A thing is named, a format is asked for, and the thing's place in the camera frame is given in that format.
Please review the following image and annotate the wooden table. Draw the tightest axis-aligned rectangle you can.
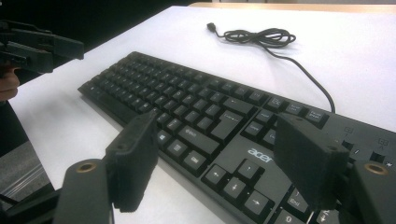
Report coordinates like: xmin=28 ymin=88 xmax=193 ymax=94
xmin=188 ymin=1 xmax=396 ymax=15

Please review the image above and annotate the black keyboard cable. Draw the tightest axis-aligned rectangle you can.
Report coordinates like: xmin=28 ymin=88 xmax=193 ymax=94
xmin=205 ymin=21 xmax=336 ymax=114

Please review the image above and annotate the dark curtain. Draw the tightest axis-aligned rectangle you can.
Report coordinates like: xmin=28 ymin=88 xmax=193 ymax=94
xmin=0 ymin=0 xmax=200 ymax=85

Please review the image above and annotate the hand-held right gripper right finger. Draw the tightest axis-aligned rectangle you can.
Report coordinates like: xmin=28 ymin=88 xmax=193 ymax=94
xmin=273 ymin=112 xmax=351 ymax=213

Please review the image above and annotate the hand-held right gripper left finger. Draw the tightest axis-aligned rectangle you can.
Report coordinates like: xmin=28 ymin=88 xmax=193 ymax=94
xmin=105 ymin=110 xmax=161 ymax=214

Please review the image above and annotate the black computer keyboard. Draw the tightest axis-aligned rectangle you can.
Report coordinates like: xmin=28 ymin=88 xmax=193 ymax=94
xmin=78 ymin=50 xmax=396 ymax=224

